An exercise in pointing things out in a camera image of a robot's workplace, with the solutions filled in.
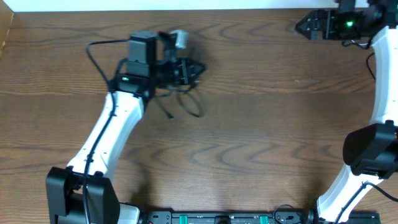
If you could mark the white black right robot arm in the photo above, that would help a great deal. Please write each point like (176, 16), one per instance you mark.
(369, 153)

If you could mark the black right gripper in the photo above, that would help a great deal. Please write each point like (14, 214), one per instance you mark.
(328, 31)

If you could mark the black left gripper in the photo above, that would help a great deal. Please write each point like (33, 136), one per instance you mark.
(184, 74)

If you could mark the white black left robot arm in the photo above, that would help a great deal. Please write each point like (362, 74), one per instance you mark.
(82, 192)

